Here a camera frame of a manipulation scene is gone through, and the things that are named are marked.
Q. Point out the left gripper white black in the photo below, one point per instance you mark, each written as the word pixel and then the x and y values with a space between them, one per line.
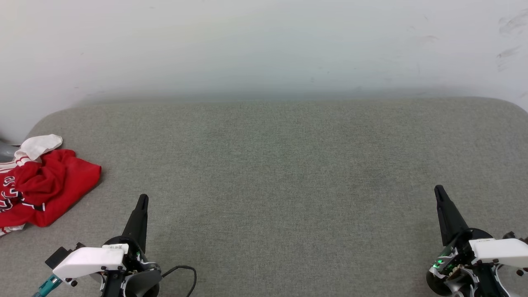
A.
pixel 88 260

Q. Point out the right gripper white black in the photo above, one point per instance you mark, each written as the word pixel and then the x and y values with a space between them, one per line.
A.
pixel 499 251

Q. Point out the red shirt with white sleeves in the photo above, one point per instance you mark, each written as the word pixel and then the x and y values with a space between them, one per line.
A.
pixel 53 181

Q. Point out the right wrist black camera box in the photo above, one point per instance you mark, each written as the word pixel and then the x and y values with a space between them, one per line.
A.
pixel 513 236

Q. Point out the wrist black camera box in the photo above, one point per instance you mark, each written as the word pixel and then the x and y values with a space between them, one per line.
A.
pixel 513 236
pixel 62 255

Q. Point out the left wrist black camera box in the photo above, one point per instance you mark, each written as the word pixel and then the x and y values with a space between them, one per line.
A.
pixel 62 255

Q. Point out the grey metal frame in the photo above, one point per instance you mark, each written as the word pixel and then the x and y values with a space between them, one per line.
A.
pixel 6 152

